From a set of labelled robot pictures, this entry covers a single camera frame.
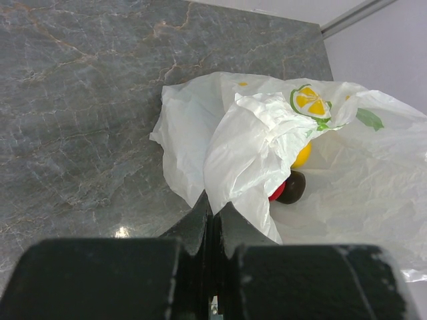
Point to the yellow fake lemon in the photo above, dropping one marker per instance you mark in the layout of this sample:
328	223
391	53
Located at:
302	157

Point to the red fake apple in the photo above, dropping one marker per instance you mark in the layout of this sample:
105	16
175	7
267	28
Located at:
277	192

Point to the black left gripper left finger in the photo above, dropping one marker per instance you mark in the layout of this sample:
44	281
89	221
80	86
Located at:
190	230

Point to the white plastic bag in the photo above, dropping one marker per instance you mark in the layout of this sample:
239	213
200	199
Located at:
235	137

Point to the dark fake avocado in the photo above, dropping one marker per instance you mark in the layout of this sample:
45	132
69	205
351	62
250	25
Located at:
294	188

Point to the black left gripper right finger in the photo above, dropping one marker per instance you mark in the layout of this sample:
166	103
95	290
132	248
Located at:
232	230

